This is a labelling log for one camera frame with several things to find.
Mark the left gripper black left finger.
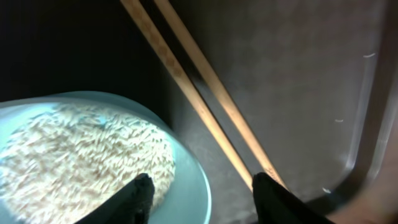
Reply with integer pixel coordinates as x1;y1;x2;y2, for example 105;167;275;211
76;173;155;224

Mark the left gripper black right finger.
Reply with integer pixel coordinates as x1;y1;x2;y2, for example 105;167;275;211
252;172;333;224

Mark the wooden chopstick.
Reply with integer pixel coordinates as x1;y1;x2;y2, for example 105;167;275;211
121;0;252;190
155;0;285;187

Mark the light blue rice bowl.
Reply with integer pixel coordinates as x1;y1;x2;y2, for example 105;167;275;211
1;91;211;224

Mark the spilled rice pile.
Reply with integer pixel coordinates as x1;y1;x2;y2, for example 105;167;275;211
1;103;175;223

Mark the brown serving tray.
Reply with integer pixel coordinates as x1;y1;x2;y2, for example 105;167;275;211
1;1;397;223

